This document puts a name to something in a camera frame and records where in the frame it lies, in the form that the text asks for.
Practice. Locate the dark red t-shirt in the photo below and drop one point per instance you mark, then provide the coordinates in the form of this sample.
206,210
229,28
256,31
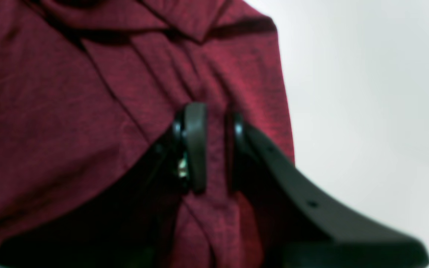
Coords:
87,86

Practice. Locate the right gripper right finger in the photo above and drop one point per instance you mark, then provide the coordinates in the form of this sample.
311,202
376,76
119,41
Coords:
300,225

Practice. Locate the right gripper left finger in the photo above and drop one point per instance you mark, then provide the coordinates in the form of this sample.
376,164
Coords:
131,224

